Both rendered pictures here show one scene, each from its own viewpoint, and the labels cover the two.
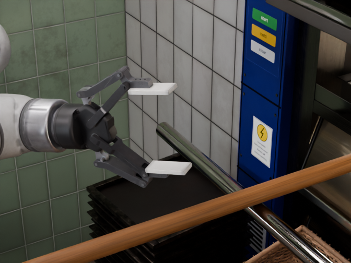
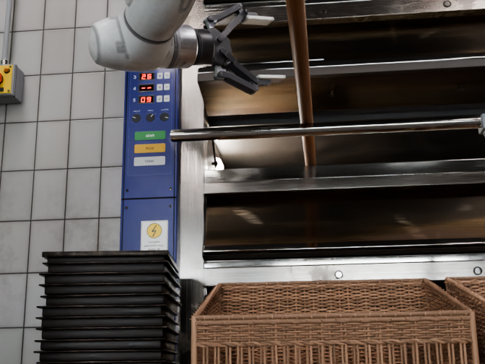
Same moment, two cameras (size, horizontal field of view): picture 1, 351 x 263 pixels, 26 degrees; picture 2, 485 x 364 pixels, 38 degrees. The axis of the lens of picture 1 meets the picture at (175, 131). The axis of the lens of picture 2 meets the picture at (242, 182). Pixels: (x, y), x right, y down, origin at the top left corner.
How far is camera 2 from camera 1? 1.75 m
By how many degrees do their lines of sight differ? 69
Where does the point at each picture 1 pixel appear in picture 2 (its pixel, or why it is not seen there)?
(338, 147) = (230, 213)
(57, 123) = (201, 31)
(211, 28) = (64, 180)
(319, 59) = (203, 152)
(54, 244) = not seen: outside the picture
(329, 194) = (239, 243)
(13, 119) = not seen: hidden behind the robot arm
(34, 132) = (186, 33)
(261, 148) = (154, 245)
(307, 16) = not seen: hidden behind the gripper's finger
